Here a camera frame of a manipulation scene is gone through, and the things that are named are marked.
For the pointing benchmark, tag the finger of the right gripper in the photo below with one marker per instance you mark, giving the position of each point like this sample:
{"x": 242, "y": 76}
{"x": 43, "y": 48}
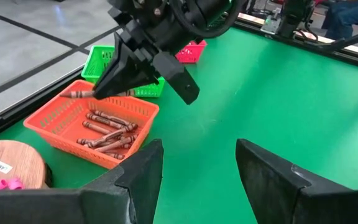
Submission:
{"x": 126, "y": 74}
{"x": 179, "y": 81}

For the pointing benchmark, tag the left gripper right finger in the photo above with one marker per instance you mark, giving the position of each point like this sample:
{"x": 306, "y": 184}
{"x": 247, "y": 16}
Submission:
{"x": 275, "y": 193}

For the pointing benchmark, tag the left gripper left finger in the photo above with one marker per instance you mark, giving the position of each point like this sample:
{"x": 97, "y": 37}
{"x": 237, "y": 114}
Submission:
{"x": 129, "y": 193}

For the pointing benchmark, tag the brown crayon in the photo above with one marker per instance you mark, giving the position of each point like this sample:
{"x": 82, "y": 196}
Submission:
{"x": 117, "y": 119}
{"x": 126, "y": 145}
{"x": 117, "y": 143}
{"x": 104, "y": 137}
{"x": 115, "y": 155}
{"x": 76, "y": 94}
{"x": 107, "y": 122}
{"x": 95, "y": 127}

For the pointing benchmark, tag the red plastic basket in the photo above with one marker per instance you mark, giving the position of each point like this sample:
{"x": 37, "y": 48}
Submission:
{"x": 191, "y": 54}

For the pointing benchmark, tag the green plastic basket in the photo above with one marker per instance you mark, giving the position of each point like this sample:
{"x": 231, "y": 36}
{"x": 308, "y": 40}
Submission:
{"x": 98, "y": 62}

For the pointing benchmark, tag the orange plastic basket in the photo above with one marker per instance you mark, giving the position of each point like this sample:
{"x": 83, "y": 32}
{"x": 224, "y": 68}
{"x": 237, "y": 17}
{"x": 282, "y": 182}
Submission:
{"x": 57, "y": 124}

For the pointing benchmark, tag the round wooden pink dish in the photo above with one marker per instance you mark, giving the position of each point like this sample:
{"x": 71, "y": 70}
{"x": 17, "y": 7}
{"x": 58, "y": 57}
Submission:
{"x": 17, "y": 161}

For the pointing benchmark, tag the person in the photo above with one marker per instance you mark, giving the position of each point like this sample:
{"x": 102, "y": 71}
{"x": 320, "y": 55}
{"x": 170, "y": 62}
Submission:
{"x": 340, "y": 15}

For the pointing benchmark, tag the black aluminium table frame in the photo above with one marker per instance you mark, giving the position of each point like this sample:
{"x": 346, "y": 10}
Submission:
{"x": 26, "y": 107}

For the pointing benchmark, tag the silver metal bracket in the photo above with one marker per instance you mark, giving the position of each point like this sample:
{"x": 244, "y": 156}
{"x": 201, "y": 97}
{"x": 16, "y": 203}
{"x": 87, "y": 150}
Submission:
{"x": 270, "y": 25}

